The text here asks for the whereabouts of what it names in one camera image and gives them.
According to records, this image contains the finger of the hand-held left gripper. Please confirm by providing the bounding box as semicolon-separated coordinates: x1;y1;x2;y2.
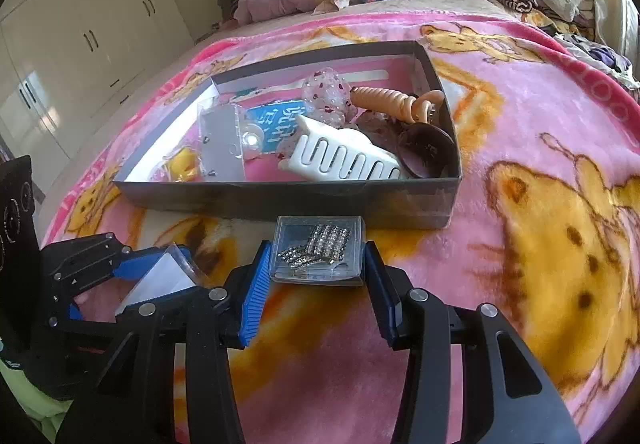
40;233;193;297
47;298;122;326

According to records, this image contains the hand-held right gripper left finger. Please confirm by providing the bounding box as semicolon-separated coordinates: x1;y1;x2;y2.
55;239;273;444

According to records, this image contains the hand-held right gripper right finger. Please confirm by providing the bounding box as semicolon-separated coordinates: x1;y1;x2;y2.
364;240;583;444

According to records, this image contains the clear box with white card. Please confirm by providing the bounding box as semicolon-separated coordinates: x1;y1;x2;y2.
116;244;212;317

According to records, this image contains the clear box of rhinestone clips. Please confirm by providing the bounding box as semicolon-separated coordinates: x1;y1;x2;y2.
269;215;368;287

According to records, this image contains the dark cardboard box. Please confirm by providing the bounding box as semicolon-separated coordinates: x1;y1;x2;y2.
112;40;462;231

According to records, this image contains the white hair claw clip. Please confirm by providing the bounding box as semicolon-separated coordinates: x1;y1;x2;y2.
277;114;403;184

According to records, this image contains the brown hair clip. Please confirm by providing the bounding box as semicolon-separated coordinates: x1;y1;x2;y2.
397;121;457;179

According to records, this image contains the clear plastic earring case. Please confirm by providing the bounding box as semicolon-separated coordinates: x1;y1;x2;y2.
196;104;262;181

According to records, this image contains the peach hair claw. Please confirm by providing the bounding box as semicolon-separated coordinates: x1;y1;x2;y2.
350;85;446;127

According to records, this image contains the green cloth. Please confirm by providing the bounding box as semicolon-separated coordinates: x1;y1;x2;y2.
0;354;68;444

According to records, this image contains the yellow hair accessory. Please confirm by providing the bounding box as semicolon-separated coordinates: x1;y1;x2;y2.
165;146;203;182

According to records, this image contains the clear dotted hair claw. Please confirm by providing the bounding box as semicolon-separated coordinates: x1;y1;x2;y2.
302;67;358;127

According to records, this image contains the pink printed blanket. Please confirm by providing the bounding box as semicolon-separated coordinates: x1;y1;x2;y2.
42;6;640;444

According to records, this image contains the pink book with teal label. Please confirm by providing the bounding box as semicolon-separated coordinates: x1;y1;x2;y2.
145;55;418;181

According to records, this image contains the white built-in wardrobe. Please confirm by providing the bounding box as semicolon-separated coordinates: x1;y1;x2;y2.
0;0;197;197

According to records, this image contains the white bag of clothes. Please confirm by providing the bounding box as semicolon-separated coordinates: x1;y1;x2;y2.
554;31;640;91

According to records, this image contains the white curtain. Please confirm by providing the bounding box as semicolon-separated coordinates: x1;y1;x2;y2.
587;0;640;75

